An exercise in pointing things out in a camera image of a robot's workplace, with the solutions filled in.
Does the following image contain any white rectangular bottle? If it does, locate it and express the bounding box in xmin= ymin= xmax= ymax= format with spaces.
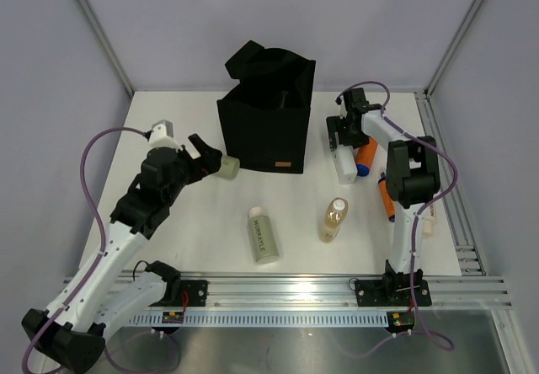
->
xmin=332 ymin=146 xmax=357 ymax=185

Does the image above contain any orange spray bottle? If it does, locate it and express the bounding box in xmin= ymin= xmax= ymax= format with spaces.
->
xmin=355 ymin=137 xmax=378 ymax=177
xmin=377 ymin=172 xmax=396 ymax=222

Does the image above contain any green Murrayle bottle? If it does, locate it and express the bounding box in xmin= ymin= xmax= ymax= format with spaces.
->
xmin=247 ymin=206 xmax=280 ymax=264

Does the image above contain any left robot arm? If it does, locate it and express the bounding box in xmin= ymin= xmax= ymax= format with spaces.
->
xmin=22 ymin=134 xmax=222 ymax=373

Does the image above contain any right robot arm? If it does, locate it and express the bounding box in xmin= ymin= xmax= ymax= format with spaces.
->
xmin=326 ymin=87 xmax=440 ymax=307

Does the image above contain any black canvas bag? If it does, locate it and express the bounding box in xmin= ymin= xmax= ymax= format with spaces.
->
xmin=216 ymin=40 xmax=316 ymax=174

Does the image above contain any clear amber liquid bottle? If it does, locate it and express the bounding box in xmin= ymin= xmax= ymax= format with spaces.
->
xmin=320 ymin=197 xmax=349 ymax=243

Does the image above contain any cream Murrayle bottle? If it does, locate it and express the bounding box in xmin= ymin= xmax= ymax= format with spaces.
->
xmin=422 ymin=204 xmax=437 ymax=238

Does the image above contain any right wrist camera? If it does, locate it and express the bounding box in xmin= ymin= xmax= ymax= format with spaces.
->
xmin=335 ymin=91 xmax=352 ymax=119

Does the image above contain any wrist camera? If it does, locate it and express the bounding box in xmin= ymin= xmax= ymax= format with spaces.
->
xmin=335 ymin=91 xmax=352 ymax=119
xmin=147 ymin=120 xmax=181 ymax=150

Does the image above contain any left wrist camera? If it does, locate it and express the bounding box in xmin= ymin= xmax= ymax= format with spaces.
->
xmin=147 ymin=120 xmax=181 ymax=150

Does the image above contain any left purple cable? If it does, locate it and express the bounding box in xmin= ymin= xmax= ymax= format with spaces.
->
xmin=20 ymin=126 xmax=176 ymax=374

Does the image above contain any purple cable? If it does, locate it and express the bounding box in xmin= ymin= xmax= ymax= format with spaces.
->
xmin=332 ymin=80 xmax=460 ymax=356
xmin=20 ymin=126 xmax=176 ymax=374

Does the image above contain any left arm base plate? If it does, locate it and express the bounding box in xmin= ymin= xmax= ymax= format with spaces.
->
xmin=155 ymin=280 xmax=208 ymax=307

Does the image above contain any aluminium rail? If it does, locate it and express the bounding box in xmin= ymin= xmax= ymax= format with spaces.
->
xmin=182 ymin=272 xmax=512 ymax=311

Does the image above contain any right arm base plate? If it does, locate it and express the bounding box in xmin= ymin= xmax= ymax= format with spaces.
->
xmin=354 ymin=280 xmax=432 ymax=307

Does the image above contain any left aluminium frame post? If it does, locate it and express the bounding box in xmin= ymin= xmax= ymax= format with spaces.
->
xmin=73 ymin=0 xmax=136 ymax=99

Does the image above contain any aluminium frame post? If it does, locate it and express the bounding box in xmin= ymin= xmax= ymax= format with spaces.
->
xmin=73 ymin=0 xmax=136 ymax=99
xmin=424 ymin=0 xmax=487 ymax=98

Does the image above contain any slotted cable duct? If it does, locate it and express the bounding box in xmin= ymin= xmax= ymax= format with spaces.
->
xmin=125 ymin=310 xmax=389 ymax=328

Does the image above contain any right aluminium frame post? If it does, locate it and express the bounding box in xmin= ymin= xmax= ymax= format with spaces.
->
xmin=424 ymin=0 xmax=487 ymax=98

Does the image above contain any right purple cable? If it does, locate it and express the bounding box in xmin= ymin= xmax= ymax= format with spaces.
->
xmin=332 ymin=80 xmax=460 ymax=356

